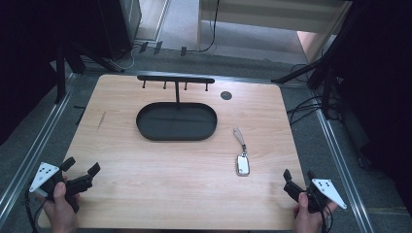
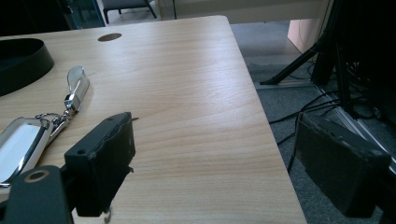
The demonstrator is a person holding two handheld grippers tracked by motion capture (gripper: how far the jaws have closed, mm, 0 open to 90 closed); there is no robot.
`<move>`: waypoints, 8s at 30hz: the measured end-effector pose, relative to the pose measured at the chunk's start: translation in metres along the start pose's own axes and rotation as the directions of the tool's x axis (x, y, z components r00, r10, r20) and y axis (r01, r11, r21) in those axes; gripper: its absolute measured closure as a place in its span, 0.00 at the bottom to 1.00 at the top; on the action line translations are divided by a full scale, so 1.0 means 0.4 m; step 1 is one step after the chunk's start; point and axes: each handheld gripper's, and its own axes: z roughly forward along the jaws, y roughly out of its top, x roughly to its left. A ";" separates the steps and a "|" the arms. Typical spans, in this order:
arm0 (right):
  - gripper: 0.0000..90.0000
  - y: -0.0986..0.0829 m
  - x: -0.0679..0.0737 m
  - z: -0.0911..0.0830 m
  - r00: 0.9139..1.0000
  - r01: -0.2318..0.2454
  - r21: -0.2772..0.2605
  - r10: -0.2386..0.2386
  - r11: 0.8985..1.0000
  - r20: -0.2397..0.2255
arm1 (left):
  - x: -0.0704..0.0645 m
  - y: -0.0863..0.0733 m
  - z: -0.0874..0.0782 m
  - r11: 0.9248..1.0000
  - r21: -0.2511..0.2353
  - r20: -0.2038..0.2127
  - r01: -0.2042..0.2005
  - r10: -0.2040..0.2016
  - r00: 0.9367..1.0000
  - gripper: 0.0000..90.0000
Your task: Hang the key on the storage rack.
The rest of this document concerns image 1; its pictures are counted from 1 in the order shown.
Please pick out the white desk frame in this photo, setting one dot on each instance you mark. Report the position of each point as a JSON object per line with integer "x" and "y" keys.
{"x": 259, "y": 16}

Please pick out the black tape strips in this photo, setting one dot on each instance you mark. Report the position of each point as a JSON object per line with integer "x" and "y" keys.
{"x": 80, "y": 114}

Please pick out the black key rack with tray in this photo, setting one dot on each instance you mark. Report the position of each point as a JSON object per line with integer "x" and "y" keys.
{"x": 176, "y": 123}

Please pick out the black hook rack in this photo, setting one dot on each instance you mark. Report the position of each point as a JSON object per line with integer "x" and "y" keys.
{"x": 226, "y": 78}

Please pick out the black tripod stand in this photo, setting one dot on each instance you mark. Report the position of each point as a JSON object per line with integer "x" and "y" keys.
{"x": 327, "y": 87}
{"x": 60, "y": 74}

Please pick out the person's left hand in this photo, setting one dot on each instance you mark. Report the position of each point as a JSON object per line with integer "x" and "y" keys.
{"x": 61, "y": 215}

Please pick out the aluminium frame rail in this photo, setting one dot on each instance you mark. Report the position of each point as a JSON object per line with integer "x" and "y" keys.
{"x": 35, "y": 145}
{"x": 343, "y": 168}

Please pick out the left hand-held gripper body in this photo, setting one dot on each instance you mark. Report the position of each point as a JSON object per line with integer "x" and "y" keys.
{"x": 43, "y": 176}

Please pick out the person's right hand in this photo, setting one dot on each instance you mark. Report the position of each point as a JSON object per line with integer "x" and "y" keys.
{"x": 307, "y": 223}

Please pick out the black computer cabinet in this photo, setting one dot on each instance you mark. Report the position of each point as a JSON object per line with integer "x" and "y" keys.
{"x": 118, "y": 26}

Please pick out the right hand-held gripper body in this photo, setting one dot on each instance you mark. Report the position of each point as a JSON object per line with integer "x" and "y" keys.
{"x": 328, "y": 191}

